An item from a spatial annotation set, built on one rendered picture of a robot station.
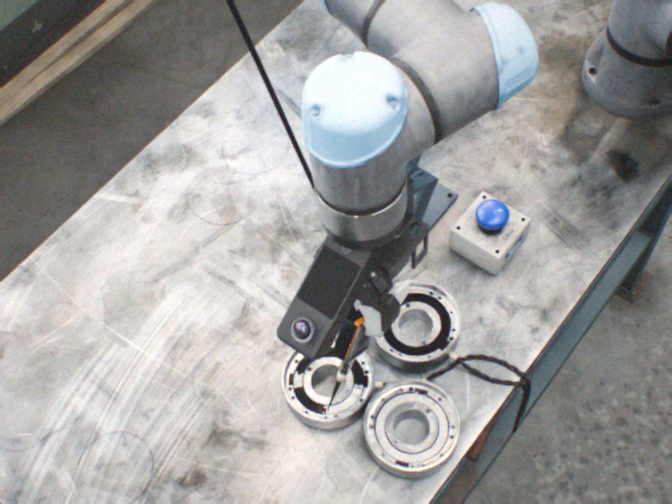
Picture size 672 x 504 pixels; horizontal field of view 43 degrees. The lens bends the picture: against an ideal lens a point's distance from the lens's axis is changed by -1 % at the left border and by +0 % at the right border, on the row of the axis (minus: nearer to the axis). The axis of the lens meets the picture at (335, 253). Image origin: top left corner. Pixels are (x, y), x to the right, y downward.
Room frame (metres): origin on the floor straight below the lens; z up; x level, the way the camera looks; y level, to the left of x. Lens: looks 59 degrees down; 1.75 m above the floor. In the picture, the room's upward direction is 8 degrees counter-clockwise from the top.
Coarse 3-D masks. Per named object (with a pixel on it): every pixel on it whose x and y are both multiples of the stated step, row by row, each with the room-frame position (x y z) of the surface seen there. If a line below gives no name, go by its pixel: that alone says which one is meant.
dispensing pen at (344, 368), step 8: (360, 312) 0.40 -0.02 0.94; (352, 320) 0.39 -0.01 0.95; (344, 328) 0.39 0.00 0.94; (352, 328) 0.38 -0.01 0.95; (344, 336) 0.38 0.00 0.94; (352, 336) 0.38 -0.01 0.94; (336, 344) 0.38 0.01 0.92; (344, 344) 0.37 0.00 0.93; (336, 352) 0.37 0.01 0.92; (344, 352) 0.37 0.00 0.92; (344, 360) 0.36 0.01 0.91; (344, 368) 0.37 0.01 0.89; (336, 376) 0.36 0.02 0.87; (344, 376) 0.36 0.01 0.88; (336, 384) 0.36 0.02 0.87; (328, 408) 0.34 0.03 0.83
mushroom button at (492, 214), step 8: (488, 200) 0.56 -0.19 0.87; (496, 200) 0.56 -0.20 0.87; (480, 208) 0.55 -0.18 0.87; (488, 208) 0.55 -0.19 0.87; (496, 208) 0.55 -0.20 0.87; (504, 208) 0.55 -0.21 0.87; (480, 216) 0.54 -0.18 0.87; (488, 216) 0.54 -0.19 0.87; (496, 216) 0.54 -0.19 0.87; (504, 216) 0.54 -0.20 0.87; (480, 224) 0.53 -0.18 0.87; (488, 224) 0.53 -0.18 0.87; (496, 224) 0.53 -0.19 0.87; (504, 224) 0.53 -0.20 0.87
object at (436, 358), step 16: (416, 288) 0.48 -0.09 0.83; (432, 288) 0.47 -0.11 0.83; (416, 304) 0.46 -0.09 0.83; (448, 304) 0.45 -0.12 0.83; (400, 320) 0.45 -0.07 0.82; (432, 320) 0.44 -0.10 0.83; (400, 336) 0.42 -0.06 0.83; (432, 336) 0.41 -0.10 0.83; (448, 336) 0.41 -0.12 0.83; (384, 352) 0.40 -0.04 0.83; (448, 352) 0.39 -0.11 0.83; (416, 368) 0.38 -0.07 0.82
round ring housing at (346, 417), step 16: (336, 336) 0.43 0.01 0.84; (288, 368) 0.40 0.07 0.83; (320, 368) 0.40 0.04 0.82; (336, 368) 0.40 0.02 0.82; (368, 368) 0.39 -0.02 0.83; (288, 384) 0.38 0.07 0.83; (304, 384) 0.38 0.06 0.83; (352, 384) 0.37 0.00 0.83; (368, 384) 0.37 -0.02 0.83; (288, 400) 0.36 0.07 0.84; (320, 400) 0.36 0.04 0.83; (336, 400) 0.35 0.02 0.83; (368, 400) 0.35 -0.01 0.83; (304, 416) 0.34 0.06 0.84; (320, 416) 0.34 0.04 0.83; (336, 416) 0.34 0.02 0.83; (352, 416) 0.33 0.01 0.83
